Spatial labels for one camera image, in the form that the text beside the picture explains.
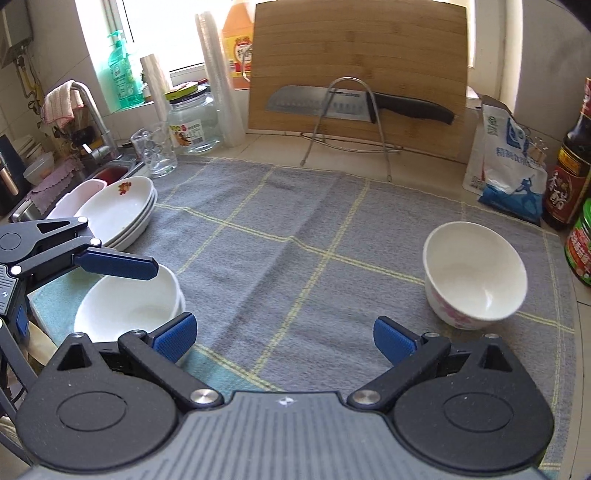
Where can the green-lid jar with red label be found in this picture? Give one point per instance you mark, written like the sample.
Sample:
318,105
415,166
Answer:
581,249

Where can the teal cloth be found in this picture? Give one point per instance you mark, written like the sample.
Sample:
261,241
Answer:
55,304

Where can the bright window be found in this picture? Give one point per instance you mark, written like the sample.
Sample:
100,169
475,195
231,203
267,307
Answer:
175,27

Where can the glass jar with black lid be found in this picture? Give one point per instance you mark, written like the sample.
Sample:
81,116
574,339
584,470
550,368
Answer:
194,129

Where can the pink striped rag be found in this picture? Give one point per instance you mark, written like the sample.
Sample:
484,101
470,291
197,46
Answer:
60,104

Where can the bamboo cutting board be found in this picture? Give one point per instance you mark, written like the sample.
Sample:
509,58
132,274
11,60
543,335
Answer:
351,46

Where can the pink plastic basin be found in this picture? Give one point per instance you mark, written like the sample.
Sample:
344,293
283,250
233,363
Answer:
74,196

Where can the white pink-floral bowl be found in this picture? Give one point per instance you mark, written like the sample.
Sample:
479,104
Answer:
129,309
475,267

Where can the dark vinegar bottle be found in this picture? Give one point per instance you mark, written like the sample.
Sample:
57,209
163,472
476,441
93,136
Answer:
570,175

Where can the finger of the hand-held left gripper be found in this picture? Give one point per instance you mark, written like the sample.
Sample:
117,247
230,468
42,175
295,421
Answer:
120,266

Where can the black kitchen appliance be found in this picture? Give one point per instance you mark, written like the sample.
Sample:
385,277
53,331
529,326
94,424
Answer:
9,184

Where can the tall stack of clear cups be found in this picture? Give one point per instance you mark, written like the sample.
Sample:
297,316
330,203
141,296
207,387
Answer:
221,101

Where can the grey checked cloth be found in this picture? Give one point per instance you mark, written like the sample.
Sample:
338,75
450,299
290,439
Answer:
300,240

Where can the steel faucet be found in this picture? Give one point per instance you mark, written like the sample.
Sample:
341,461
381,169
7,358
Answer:
99,124

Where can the wall water heater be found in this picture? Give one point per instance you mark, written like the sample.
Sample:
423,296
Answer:
14,32

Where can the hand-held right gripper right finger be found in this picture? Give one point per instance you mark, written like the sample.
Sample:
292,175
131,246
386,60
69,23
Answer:
392,344

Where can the steel sink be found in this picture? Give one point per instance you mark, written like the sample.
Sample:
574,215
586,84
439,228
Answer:
117,173

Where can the green dish soap bottle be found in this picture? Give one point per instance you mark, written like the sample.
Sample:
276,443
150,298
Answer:
122,74

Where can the clear glass cup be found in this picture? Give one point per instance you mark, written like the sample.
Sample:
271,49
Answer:
154,152

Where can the blue and white bag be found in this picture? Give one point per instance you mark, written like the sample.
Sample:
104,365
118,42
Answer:
508,175

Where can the small white bowl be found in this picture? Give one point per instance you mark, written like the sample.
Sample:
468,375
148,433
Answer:
39,170

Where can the orange liquid bottle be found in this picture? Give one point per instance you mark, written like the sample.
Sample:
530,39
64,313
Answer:
235,41

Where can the purple-grey rag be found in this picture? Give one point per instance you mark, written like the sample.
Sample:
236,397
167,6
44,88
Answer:
55,184

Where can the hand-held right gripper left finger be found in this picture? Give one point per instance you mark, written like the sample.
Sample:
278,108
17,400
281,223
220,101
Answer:
173,339

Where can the white fruit-print plate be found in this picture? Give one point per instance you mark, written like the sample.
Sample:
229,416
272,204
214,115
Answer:
115,207
148,210
134,241

